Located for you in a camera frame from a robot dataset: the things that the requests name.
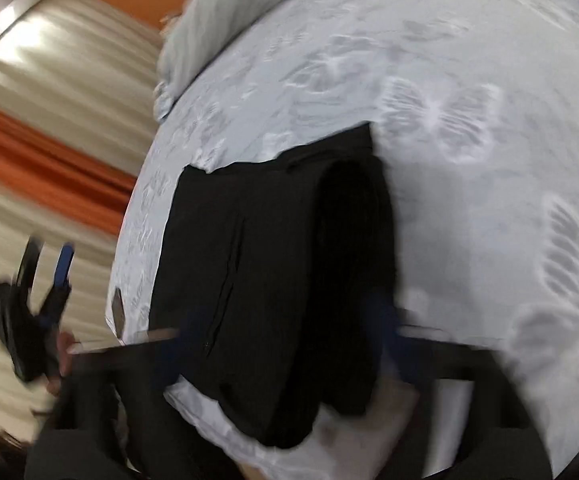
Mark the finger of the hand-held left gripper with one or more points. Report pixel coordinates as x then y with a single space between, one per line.
62 265
30 265

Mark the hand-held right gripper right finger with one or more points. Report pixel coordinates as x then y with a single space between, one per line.
387 330

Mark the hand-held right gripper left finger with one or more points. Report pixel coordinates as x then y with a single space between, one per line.
182 347

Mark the black pants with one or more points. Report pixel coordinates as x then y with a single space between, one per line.
269 270

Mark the person's left hand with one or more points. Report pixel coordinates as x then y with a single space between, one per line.
62 357

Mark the white curtain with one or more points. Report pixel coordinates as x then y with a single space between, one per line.
19 240
69 60

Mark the orange curtain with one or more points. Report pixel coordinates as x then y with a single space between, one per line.
44 160

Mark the bed with butterfly print sheet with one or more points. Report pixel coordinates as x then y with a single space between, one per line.
469 185

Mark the grey duvet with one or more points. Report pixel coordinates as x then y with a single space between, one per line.
229 15

